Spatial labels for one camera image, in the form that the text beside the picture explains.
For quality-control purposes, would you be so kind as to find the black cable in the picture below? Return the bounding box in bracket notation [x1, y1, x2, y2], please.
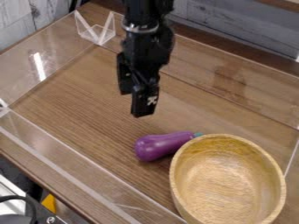
[0, 196, 43, 224]

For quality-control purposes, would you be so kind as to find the clear acrylic wall panel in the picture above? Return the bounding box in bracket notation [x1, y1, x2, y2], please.
[0, 99, 186, 224]

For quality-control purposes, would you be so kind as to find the clear acrylic corner bracket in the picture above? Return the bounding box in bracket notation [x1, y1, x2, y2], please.
[73, 11, 116, 46]

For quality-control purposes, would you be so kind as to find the light wooden bowl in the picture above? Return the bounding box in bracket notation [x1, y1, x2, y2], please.
[170, 134, 286, 224]

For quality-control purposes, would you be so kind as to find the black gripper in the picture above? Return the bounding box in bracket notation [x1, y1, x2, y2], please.
[116, 23, 174, 117]

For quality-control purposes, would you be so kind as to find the purple toy eggplant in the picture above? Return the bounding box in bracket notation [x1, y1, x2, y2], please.
[135, 131, 202, 161]

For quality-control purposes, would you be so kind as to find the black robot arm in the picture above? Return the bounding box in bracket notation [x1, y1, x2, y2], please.
[116, 0, 174, 117]

